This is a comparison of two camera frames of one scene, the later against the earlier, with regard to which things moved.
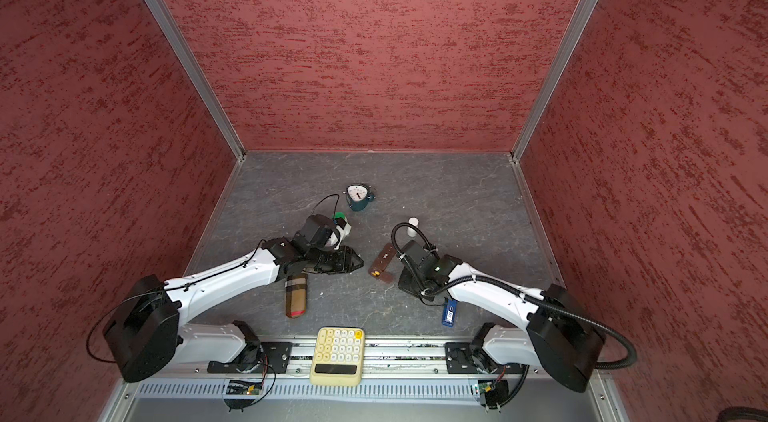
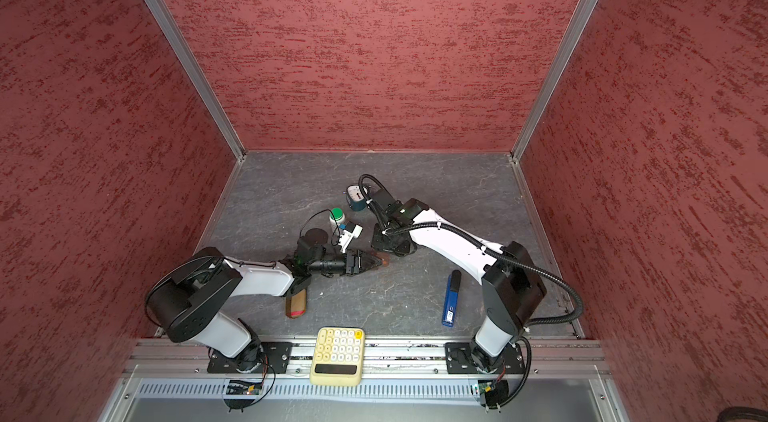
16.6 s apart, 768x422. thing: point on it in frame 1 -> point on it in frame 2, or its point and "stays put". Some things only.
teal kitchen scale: [358, 195] stays put
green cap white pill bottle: [343, 226] stays put
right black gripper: [404, 284] -> [379, 244]
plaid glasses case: [296, 295] stays put
